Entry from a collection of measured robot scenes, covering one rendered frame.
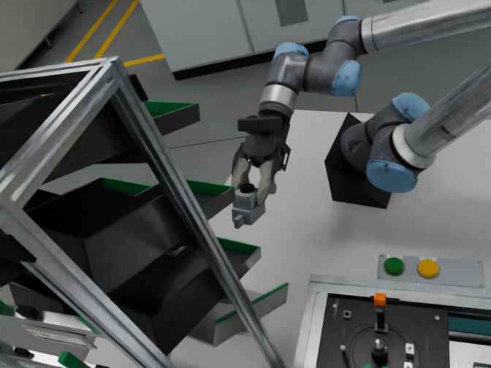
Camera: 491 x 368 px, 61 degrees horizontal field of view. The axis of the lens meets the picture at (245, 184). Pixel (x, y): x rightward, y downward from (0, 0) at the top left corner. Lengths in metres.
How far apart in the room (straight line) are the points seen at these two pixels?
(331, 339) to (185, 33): 3.24
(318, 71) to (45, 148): 0.65
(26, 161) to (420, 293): 0.82
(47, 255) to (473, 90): 0.75
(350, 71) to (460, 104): 0.22
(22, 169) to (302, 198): 1.06
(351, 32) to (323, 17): 2.67
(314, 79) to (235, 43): 2.91
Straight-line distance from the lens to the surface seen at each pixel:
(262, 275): 1.17
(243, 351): 1.08
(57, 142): 0.36
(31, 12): 6.42
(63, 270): 0.37
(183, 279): 0.75
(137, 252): 0.51
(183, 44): 3.89
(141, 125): 0.44
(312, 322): 0.97
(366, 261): 1.14
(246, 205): 0.81
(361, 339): 0.90
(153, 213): 0.52
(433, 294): 0.99
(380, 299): 0.84
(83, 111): 0.39
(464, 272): 1.01
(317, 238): 1.20
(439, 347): 0.92
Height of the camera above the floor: 1.81
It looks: 42 degrees down
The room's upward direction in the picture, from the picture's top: 22 degrees counter-clockwise
